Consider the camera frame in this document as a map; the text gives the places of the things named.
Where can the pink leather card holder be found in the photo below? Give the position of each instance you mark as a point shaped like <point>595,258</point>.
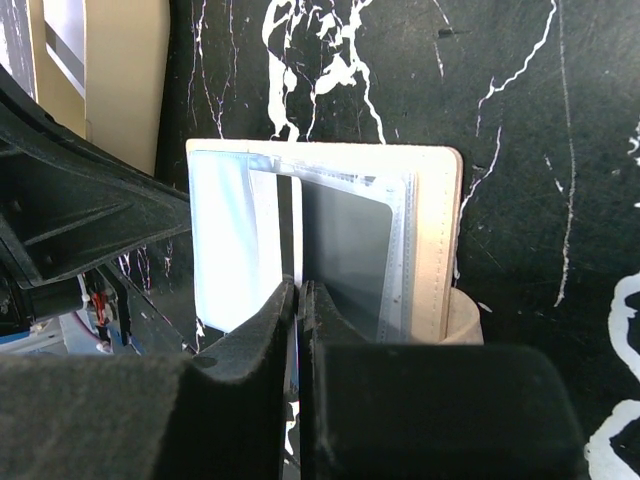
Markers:
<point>377,226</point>

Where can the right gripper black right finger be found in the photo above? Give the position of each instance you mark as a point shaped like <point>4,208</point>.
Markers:
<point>407,411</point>

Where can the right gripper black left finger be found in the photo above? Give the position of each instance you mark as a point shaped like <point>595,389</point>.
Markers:
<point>217,415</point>

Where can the white card stack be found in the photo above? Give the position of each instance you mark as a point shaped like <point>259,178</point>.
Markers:
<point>65,39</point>

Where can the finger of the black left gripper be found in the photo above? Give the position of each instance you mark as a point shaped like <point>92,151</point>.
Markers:
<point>68,206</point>

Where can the beige card box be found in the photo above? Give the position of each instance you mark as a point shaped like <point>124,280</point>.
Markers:
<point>126,46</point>

